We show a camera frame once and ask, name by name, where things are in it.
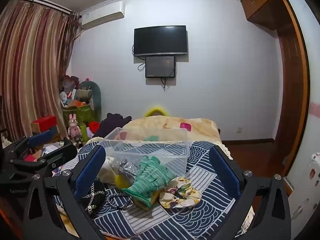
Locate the pile of toys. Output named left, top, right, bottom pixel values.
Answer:
left=59, top=75, right=88, bottom=108

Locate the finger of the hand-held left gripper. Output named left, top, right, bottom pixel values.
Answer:
left=24, top=137, right=78, bottom=173
left=9, top=127, right=59, bottom=157

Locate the dark purple cloth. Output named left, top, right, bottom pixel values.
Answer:
left=94, top=113, right=132, bottom=138

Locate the curtain rail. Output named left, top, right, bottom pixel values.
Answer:
left=11, top=0, right=80, bottom=15

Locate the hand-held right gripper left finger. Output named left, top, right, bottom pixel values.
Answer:
left=22, top=145, right=110, bottom=240

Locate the silver sequin pouch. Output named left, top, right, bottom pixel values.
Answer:
left=112, top=158, right=139, bottom=180

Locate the floral fabric scrunchie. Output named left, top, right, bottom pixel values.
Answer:
left=159, top=177, right=202, bottom=209

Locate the green knitted glove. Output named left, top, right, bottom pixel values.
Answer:
left=121, top=156, right=175, bottom=208

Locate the yellow printed blanket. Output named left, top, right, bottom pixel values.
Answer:
left=122, top=117, right=220, bottom=147

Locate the pink rabbit figure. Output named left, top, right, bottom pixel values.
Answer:
left=68, top=114, right=82, bottom=140

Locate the cream cloth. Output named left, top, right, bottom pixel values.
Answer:
left=97, top=156, right=120, bottom=187

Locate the small black wall monitor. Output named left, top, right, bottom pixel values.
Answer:
left=145, top=56, right=176, bottom=78

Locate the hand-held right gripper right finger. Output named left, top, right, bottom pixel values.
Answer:
left=209, top=144, right=292, bottom=240

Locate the black wall television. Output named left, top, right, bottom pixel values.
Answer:
left=134, top=25, right=188, bottom=57

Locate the yellow plush hat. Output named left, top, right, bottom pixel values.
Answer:
left=144, top=106, right=173, bottom=118

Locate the white sliding door with stickers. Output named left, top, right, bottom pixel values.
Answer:
left=285, top=0, right=320, bottom=230

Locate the clear plastic storage box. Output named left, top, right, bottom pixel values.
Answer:
left=96, top=127, right=190, bottom=178

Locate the black monitor cable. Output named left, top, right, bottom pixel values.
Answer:
left=160, top=77, right=171, bottom=92

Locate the brown wooden wardrobe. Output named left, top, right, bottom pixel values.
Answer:
left=237, top=0, right=310, bottom=180

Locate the dark bead string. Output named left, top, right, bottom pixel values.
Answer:
left=106, top=192, right=133, bottom=209

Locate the green bottle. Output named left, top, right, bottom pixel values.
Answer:
left=80, top=122, right=88, bottom=142

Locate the blue wave-patterned cloth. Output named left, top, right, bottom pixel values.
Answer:
left=54, top=140, right=250, bottom=238

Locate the white air conditioner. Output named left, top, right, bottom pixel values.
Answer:
left=80, top=1, right=125, bottom=29

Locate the striped brown curtain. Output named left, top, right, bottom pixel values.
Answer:
left=0, top=0, right=80, bottom=143

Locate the black beaded pouch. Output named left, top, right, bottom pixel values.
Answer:
left=80, top=180, right=108, bottom=218

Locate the green storage bin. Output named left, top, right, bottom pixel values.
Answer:
left=62, top=104, right=97, bottom=125

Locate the red box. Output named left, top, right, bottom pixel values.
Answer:
left=31, top=115, right=57, bottom=133

